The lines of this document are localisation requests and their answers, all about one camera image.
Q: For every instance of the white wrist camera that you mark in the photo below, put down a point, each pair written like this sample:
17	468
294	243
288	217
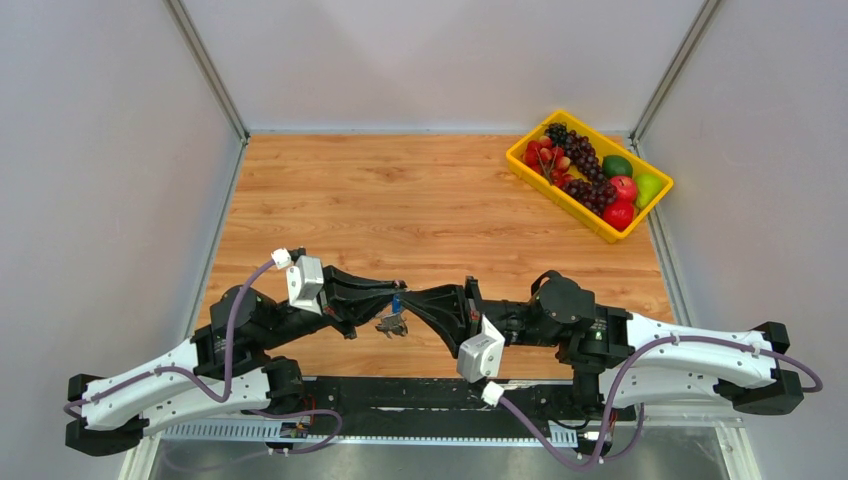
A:
304	277
479	358

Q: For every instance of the dark grape bunch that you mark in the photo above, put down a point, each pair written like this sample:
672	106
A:
590	188

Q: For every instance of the red round fruit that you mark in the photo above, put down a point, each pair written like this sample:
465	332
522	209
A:
619	215

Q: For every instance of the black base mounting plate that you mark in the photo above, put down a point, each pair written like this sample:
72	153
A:
434	407

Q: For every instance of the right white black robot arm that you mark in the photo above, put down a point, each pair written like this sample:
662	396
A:
618	358

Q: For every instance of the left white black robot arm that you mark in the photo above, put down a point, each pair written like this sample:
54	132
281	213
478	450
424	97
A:
225	367

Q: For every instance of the red apple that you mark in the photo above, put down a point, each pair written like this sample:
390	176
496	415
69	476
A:
626	188

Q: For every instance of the red strawberries cluster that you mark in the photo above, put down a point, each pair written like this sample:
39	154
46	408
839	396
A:
549	160

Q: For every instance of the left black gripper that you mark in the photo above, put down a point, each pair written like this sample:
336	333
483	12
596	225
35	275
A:
340	307

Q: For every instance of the green lime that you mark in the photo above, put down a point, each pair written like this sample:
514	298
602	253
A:
616	165

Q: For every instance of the metal keyring with keys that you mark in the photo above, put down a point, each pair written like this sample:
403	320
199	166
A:
392	325

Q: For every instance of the aluminium rail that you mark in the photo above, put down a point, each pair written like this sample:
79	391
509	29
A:
255	429

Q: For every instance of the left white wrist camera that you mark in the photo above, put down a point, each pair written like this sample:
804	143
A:
304	277

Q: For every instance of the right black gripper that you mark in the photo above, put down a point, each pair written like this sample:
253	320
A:
454	313

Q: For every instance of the green pear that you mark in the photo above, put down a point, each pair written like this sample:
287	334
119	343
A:
648	186

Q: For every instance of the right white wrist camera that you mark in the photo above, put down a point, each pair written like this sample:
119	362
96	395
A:
479	358

